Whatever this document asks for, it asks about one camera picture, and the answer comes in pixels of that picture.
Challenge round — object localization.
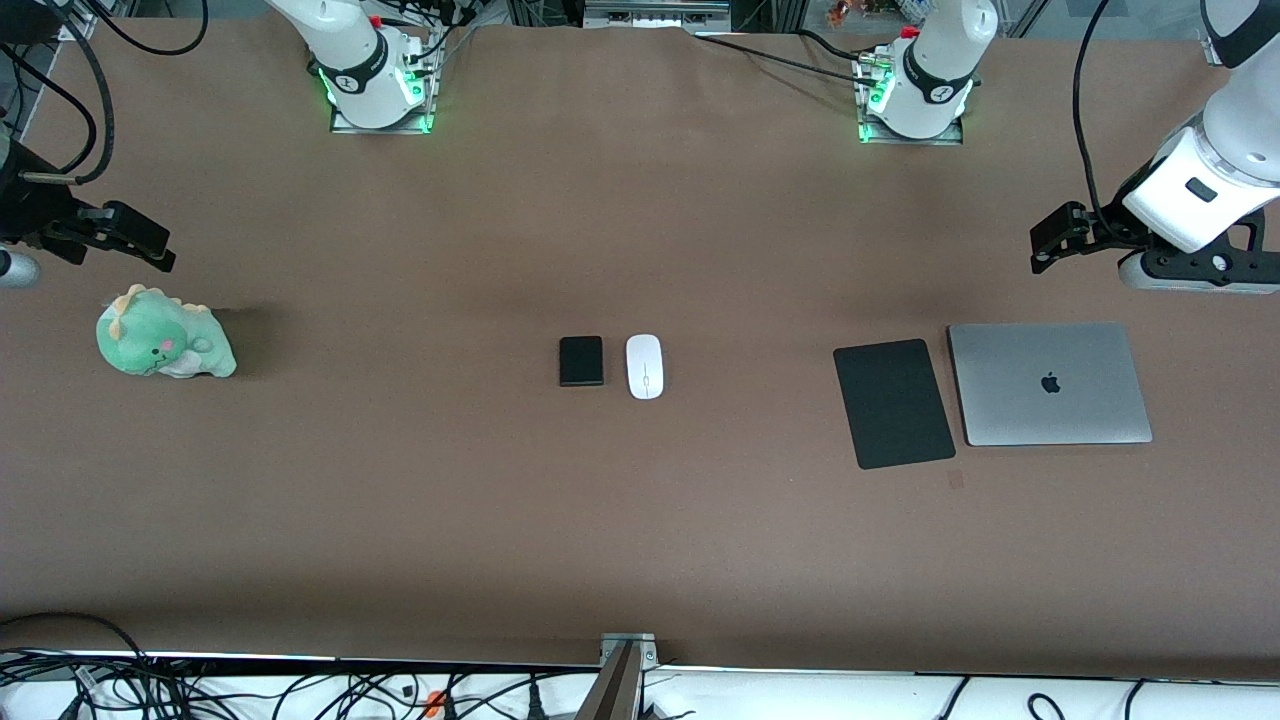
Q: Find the metal table edge bracket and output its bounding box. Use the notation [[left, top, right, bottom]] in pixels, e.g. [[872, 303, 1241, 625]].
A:
[[598, 632, 659, 720]]

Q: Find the black phone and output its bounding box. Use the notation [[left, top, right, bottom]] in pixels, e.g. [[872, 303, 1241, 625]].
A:
[[558, 336, 606, 389]]

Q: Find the black base cable bundle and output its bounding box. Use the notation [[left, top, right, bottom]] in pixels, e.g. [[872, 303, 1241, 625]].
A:
[[370, 0, 483, 63]]

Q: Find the black base power cable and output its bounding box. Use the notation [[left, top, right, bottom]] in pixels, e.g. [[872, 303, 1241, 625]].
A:
[[693, 30, 881, 83]]

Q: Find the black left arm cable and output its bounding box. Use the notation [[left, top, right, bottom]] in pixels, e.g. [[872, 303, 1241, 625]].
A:
[[1072, 0, 1113, 241]]

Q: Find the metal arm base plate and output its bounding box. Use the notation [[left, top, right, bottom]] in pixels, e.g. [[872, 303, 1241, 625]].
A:
[[856, 50, 967, 147], [328, 30, 437, 135]]

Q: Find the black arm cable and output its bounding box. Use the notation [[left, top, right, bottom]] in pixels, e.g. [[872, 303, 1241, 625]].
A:
[[1072, 0, 1113, 241], [0, 0, 117, 188]]

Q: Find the aluminium frame rail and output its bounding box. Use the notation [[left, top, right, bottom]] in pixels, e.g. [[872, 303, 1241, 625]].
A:
[[583, 0, 733, 34]]

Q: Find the white computer mouse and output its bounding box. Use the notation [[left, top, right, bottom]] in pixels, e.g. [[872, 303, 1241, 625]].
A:
[[626, 334, 665, 400]]

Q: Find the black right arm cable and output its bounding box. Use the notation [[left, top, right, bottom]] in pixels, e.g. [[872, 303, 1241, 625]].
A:
[[0, 0, 117, 188]]

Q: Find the silver laptop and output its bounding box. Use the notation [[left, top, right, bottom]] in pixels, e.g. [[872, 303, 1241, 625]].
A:
[[947, 322, 1154, 447]]

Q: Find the black hanging loop cable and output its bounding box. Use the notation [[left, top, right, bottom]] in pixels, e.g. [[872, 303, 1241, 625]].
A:
[[80, 0, 209, 58]]

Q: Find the black floor loop cable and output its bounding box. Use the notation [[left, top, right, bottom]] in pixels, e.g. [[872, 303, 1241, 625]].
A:
[[0, 612, 153, 681]]

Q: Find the black mouse pad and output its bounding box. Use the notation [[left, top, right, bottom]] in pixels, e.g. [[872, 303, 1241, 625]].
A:
[[833, 339, 957, 471]]

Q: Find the green plush dinosaur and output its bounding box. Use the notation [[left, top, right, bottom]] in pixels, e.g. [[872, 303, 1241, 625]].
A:
[[96, 285, 238, 380]]

